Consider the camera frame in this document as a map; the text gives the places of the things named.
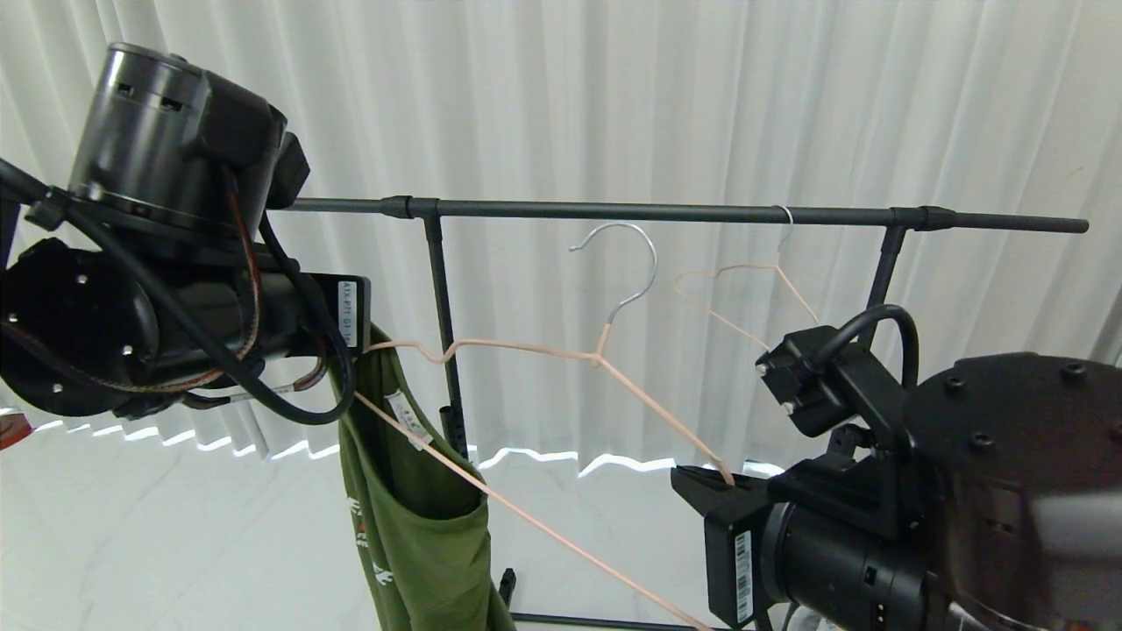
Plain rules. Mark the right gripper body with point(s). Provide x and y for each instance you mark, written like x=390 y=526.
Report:
x=841 y=561

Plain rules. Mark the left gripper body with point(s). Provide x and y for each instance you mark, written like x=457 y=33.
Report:
x=289 y=307

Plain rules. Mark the pink clothes hanger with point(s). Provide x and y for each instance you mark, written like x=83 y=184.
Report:
x=649 y=407
x=793 y=294

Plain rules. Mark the green printed shirt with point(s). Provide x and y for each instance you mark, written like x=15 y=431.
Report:
x=412 y=526

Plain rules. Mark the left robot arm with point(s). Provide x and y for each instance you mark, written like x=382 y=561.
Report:
x=149 y=131

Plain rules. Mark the black clothes rack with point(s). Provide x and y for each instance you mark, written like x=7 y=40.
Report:
x=614 y=210

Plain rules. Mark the white curtain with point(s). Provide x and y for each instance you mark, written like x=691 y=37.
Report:
x=614 y=88

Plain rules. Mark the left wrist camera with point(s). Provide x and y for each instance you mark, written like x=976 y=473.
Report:
x=294 y=171

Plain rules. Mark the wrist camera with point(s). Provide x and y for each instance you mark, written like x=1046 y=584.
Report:
x=294 y=171
x=815 y=381

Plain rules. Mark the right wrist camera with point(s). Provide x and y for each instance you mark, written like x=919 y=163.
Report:
x=815 y=381

